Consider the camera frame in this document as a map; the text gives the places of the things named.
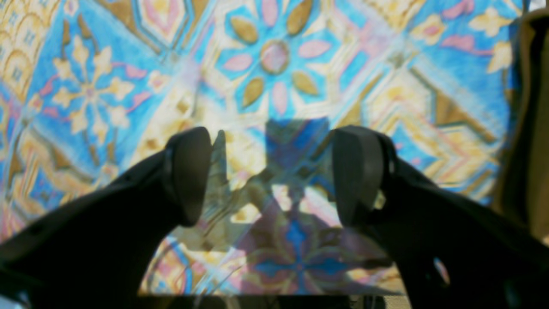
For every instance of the brown t-shirt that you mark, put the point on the brown t-shirt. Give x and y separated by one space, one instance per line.
521 190

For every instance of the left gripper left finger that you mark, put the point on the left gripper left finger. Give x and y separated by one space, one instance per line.
94 251

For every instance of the patterned tile tablecloth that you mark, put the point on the patterned tile tablecloth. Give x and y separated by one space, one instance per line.
91 87

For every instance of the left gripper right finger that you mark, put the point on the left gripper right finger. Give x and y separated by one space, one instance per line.
451 252

